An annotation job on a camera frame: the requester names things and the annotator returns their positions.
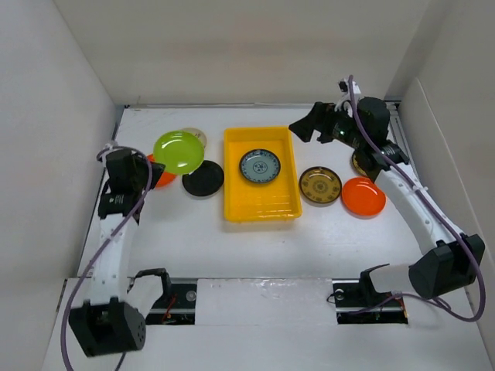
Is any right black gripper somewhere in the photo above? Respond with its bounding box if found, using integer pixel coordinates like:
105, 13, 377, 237
288, 100, 367, 150

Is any green plate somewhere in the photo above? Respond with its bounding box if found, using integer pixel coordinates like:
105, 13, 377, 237
152, 131, 204, 175

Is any blue patterned plate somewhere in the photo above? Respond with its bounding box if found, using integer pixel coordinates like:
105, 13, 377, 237
239, 148, 282, 184

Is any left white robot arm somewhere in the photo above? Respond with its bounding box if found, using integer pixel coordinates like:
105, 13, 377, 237
63, 146, 173, 357

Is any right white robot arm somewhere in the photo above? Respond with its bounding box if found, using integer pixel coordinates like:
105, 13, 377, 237
288, 97, 486, 305

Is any yellow plastic bin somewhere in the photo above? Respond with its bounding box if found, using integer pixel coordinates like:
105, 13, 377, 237
224, 127, 302, 223

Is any left orange plate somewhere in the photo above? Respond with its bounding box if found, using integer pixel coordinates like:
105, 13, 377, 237
147, 155, 176, 189

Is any orange plate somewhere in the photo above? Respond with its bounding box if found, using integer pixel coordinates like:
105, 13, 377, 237
341, 177, 387, 217
147, 155, 176, 189

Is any beige patterned plate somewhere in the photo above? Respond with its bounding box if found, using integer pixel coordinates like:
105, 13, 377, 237
183, 128, 207, 148

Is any black plate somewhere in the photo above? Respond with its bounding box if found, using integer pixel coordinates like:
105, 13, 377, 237
182, 160, 224, 197

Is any far brown gold plate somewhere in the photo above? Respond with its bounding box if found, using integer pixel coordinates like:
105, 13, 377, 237
351, 151, 373, 179

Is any brown gold patterned plate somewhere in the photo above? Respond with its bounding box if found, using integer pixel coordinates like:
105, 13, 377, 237
299, 166, 343, 205

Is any right orange plate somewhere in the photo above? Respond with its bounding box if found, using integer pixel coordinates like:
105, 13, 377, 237
341, 177, 387, 217

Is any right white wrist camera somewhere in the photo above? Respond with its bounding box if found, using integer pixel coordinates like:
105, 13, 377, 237
334, 79, 361, 117

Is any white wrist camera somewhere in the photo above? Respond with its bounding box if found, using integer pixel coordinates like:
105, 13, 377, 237
96, 141, 120, 162
334, 79, 361, 117

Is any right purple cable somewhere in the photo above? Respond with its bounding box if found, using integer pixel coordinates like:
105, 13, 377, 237
347, 74, 486, 322

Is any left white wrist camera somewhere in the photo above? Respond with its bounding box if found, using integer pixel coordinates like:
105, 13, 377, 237
96, 141, 120, 162

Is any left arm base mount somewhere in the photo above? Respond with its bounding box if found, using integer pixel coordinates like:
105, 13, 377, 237
124, 277, 197, 328

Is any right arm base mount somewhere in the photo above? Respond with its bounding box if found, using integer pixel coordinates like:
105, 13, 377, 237
327, 280, 408, 325

